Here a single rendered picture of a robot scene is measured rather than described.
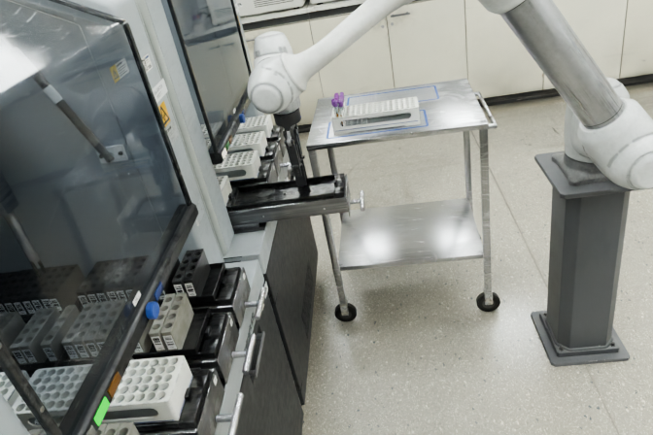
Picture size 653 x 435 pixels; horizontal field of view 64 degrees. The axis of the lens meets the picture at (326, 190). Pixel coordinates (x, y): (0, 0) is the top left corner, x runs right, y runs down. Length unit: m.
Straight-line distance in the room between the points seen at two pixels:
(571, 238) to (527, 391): 0.55
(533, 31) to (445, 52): 2.56
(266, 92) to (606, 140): 0.80
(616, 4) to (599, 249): 2.49
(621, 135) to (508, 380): 0.97
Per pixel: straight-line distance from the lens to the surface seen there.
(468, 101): 1.95
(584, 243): 1.79
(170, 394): 0.98
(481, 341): 2.13
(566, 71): 1.32
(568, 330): 2.03
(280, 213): 1.51
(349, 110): 1.84
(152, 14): 1.26
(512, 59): 3.92
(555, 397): 1.99
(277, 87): 1.21
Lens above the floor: 1.55
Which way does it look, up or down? 29 degrees down
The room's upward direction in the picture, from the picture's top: 11 degrees counter-clockwise
